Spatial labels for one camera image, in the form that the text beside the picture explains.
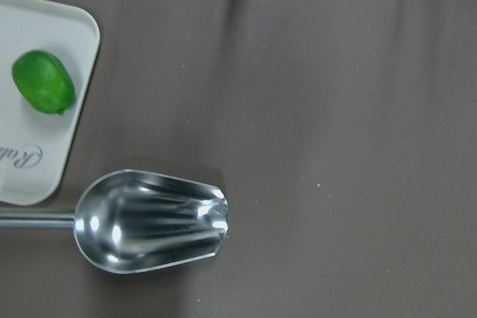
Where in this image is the metal ice scoop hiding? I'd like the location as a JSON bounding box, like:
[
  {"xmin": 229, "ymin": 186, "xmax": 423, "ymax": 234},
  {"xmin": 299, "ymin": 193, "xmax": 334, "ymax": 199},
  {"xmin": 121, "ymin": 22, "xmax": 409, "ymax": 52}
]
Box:
[{"xmin": 1, "ymin": 169, "xmax": 229, "ymax": 274}]

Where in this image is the green lime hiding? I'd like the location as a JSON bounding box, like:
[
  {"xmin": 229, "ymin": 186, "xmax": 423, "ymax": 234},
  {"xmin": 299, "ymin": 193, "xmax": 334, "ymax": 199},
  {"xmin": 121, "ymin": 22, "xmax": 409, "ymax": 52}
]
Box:
[{"xmin": 11, "ymin": 50, "xmax": 75, "ymax": 115}]

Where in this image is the cream serving tray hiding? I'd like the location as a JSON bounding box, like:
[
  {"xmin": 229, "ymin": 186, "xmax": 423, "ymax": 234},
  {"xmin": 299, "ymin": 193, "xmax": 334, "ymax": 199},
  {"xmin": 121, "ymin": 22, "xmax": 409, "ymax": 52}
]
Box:
[{"xmin": 1, "ymin": 0, "xmax": 101, "ymax": 206}]

